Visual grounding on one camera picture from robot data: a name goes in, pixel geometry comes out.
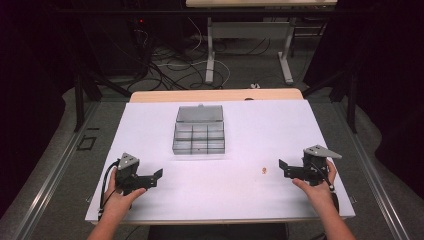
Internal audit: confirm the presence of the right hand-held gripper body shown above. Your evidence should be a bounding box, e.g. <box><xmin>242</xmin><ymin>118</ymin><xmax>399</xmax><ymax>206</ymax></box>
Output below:
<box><xmin>301</xmin><ymin>144</ymin><xmax>343</xmax><ymax>187</ymax></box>

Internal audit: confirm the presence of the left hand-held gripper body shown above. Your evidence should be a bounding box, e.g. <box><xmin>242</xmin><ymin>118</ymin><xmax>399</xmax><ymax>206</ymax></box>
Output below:
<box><xmin>114</xmin><ymin>152</ymin><xmax>148</xmax><ymax>196</ymax></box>

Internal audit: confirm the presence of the person's left hand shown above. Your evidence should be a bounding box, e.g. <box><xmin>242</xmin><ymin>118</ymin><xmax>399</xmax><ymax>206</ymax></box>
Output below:
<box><xmin>103</xmin><ymin>167</ymin><xmax>148</xmax><ymax>222</ymax></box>

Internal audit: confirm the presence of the person's right hand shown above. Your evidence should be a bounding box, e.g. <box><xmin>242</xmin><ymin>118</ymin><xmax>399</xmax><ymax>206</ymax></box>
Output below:
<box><xmin>291</xmin><ymin>159</ymin><xmax>338</xmax><ymax>214</ymax></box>

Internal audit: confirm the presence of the clear plastic compartment box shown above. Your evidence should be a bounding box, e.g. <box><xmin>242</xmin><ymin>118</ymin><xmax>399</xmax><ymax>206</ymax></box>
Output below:
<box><xmin>172</xmin><ymin>104</ymin><xmax>226</xmax><ymax>156</ymax></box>

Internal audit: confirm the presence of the white table cover sheet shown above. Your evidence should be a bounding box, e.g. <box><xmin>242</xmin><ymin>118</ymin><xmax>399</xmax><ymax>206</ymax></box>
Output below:
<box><xmin>85</xmin><ymin>99</ymin><xmax>356</xmax><ymax>224</ymax></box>

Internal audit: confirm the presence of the white-legged desk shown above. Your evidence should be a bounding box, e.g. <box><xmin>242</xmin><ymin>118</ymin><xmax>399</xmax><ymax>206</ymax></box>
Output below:
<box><xmin>185</xmin><ymin>0</ymin><xmax>338</xmax><ymax>85</ymax></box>

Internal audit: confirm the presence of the power strip with red light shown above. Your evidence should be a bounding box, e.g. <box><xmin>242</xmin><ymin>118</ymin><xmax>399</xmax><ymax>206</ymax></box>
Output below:
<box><xmin>128</xmin><ymin>16</ymin><xmax>149</xmax><ymax>34</ymax></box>

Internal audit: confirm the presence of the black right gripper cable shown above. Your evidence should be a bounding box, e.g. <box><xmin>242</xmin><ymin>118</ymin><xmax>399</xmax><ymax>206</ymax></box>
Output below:
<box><xmin>313</xmin><ymin>162</ymin><xmax>340</xmax><ymax>214</ymax></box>

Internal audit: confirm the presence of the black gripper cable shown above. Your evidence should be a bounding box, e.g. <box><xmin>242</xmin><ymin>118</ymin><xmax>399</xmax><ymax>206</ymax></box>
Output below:
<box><xmin>97</xmin><ymin>159</ymin><xmax>121</xmax><ymax>222</ymax></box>
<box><xmin>313</xmin><ymin>162</ymin><xmax>340</xmax><ymax>214</ymax></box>

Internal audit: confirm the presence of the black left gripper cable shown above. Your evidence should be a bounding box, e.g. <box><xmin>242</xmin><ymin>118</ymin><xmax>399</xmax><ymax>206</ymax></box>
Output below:
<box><xmin>97</xmin><ymin>159</ymin><xmax>121</xmax><ymax>222</ymax></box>

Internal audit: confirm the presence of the aluminium floor rail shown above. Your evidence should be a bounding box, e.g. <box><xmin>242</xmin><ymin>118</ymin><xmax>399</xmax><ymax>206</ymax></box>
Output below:
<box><xmin>8</xmin><ymin>101</ymin><xmax>101</xmax><ymax>240</ymax></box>
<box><xmin>333</xmin><ymin>101</ymin><xmax>413</xmax><ymax>240</ymax></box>

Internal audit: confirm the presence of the black metal frame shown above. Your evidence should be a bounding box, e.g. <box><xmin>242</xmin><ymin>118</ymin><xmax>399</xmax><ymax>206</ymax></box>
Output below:
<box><xmin>43</xmin><ymin>6</ymin><xmax>361</xmax><ymax>134</ymax></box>

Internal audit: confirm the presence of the tangle of floor cables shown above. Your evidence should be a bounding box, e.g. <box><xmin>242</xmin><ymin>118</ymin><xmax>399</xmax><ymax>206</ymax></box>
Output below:
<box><xmin>133</xmin><ymin>16</ymin><xmax>278</xmax><ymax>92</ymax></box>

